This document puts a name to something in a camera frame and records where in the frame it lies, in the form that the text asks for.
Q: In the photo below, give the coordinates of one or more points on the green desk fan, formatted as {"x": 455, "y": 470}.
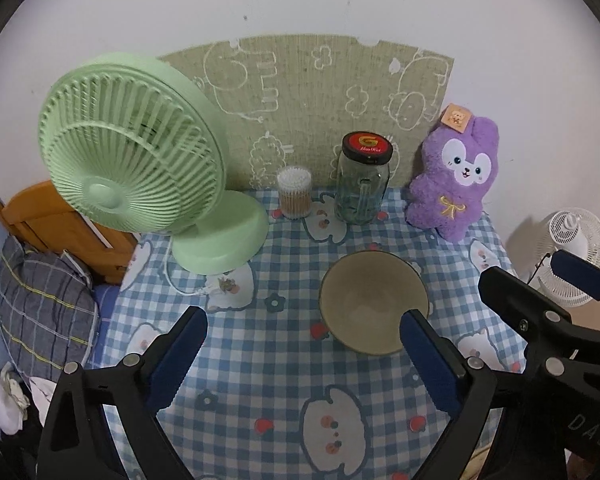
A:
{"x": 134, "y": 145}

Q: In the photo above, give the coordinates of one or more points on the wooden bed headboard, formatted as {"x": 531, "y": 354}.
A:
{"x": 39, "y": 217}

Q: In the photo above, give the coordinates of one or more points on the white crumpled cloth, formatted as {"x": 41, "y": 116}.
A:
{"x": 13, "y": 402}

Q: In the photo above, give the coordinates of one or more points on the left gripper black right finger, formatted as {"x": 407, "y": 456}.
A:
{"x": 461, "y": 390}

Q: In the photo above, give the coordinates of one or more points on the green patterned wall mat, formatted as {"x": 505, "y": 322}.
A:
{"x": 288, "y": 100}

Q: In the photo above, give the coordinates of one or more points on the cotton swab container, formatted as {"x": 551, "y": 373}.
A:
{"x": 294, "y": 186}

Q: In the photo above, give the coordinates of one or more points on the grey plaid pillow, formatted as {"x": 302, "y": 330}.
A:
{"x": 48, "y": 314}

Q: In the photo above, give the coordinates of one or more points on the white standing fan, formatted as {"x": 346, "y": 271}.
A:
{"x": 570, "y": 235}

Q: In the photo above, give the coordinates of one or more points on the glass jar black lid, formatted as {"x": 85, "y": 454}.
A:
{"x": 362, "y": 176}

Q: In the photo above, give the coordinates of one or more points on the blue checkered tablecloth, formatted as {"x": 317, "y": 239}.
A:
{"x": 271, "y": 393}

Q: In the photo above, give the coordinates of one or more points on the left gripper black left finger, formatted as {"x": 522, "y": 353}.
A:
{"x": 77, "y": 443}

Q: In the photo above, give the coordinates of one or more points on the light grey garment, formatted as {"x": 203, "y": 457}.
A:
{"x": 42, "y": 391}

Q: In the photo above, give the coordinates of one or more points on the purple plush bunny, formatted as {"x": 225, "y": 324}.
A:
{"x": 458, "y": 169}

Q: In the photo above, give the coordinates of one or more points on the floral ceramic bowl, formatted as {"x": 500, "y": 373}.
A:
{"x": 363, "y": 297}

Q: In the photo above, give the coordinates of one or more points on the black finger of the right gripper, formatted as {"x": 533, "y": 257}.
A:
{"x": 530, "y": 304}
{"x": 577, "y": 272}

